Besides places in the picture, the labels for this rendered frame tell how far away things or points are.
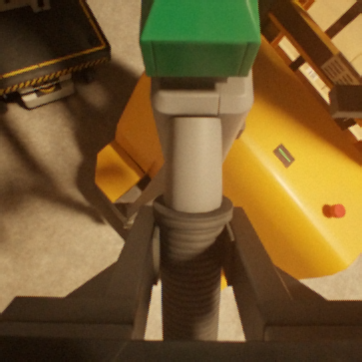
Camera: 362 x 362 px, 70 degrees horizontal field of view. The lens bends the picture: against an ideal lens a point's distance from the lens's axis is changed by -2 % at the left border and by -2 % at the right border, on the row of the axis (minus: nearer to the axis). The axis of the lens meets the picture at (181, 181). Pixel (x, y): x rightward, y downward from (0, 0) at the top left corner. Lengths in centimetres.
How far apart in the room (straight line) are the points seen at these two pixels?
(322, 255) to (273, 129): 38
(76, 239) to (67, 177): 34
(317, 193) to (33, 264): 129
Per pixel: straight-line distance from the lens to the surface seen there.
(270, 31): 101
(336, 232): 85
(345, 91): 28
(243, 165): 74
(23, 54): 147
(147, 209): 15
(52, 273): 151
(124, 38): 194
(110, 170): 117
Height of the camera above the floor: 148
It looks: 70 degrees down
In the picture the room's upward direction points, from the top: 52 degrees clockwise
